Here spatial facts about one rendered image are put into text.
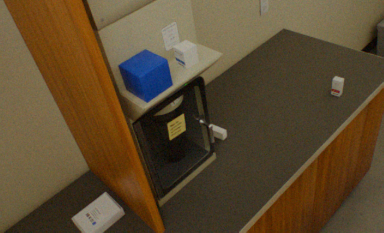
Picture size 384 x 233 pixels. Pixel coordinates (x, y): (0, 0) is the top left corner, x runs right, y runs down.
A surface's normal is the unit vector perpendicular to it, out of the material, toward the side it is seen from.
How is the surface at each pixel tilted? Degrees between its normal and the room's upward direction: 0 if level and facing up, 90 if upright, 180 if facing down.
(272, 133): 0
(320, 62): 0
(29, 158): 90
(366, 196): 0
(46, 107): 90
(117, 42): 90
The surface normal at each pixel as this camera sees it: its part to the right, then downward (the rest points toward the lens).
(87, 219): -0.15, -0.75
